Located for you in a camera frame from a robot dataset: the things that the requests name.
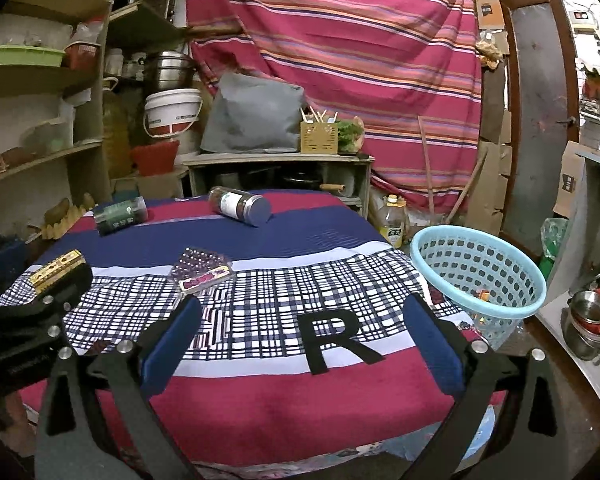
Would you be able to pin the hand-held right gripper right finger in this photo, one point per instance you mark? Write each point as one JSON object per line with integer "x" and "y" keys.
{"x": 432, "y": 350}

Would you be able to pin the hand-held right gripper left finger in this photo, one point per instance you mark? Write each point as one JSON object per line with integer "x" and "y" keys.
{"x": 172, "y": 350}

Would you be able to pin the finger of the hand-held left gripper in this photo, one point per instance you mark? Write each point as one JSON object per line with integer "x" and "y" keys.
{"x": 65, "y": 285}

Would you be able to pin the light blue plastic basket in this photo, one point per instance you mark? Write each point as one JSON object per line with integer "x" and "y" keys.
{"x": 480, "y": 270}

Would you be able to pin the yellow printed box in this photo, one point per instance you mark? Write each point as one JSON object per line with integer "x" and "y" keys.
{"x": 55, "y": 267}

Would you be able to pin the dark blue plastic crate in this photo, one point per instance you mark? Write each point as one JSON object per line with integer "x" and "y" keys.
{"x": 5, "y": 262}

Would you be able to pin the cardboard egg tray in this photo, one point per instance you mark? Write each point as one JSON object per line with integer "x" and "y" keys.
{"x": 72, "y": 217}

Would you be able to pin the purple blister pack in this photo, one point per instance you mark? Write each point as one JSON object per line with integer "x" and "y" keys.
{"x": 202, "y": 267}

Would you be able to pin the green label jar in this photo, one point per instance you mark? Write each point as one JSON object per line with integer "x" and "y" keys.
{"x": 120, "y": 216}

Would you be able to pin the clear oil bottle yellow cap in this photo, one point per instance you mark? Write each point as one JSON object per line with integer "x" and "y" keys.
{"x": 394, "y": 225}

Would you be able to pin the brown cardboard box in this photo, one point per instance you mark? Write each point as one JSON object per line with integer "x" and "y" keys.
{"x": 150, "y": 185}

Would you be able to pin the translucent plastic container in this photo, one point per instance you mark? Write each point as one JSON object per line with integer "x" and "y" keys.
{"x": 47, "y": 137}

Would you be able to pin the stacked steel bowls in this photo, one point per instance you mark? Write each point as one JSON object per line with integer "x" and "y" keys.
{"x": 587, "y": 325}

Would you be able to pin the yellow oil jug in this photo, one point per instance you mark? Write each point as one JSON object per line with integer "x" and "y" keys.
{"x": 116, "y": 135}

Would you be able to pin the clear jar brown contents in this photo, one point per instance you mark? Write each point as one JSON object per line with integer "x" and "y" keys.
{"x": 240, "y": 206}

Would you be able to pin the green plastic bag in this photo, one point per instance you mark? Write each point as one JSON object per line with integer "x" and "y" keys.
{"x": 554, "y": 245}

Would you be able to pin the cardboard sheets stack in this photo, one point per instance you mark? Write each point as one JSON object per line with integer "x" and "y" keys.
{"x": 490, "y": 180}

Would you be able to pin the thin wooden sticks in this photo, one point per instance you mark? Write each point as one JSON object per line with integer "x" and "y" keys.
{"x": 430, "y": 170}

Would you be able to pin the white plastic bucket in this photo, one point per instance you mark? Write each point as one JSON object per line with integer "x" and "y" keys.
{"x": 172, "y": 112}

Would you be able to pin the wooden shelf unit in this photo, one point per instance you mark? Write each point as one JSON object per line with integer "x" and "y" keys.
{"x": 45, "y": 80}

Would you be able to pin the low grey cabinet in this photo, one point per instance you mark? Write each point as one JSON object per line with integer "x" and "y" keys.
{"x": 280, "y": 160}

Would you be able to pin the cardboard box black print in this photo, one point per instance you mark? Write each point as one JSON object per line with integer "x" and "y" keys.
{"x": 572, "y": 180}

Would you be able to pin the green leafy bundle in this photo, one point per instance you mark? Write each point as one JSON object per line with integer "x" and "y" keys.
{"x": 351, "y": 135}

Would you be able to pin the green plastic tray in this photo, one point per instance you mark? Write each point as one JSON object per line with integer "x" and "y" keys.
{"x": 27, "y": 55}

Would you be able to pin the steel pot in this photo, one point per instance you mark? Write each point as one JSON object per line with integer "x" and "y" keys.
{"x": 169, "y": 71}

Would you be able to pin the wooden utensil box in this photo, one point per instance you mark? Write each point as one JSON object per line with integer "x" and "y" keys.
{"x": 320, "y": 139}

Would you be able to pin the grey cushion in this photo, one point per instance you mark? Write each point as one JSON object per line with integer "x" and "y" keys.
{"x": 252, "y": 115}

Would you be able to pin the red striped curtain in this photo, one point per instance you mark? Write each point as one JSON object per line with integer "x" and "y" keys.
{"x": 340, "y": 50}

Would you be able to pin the flattened cardboard box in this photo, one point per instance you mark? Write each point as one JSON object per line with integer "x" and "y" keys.
{"x": 489, "y": 0}

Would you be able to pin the grey door brown frame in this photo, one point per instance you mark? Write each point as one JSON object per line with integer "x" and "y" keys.
{"x": 540, "y": 110}

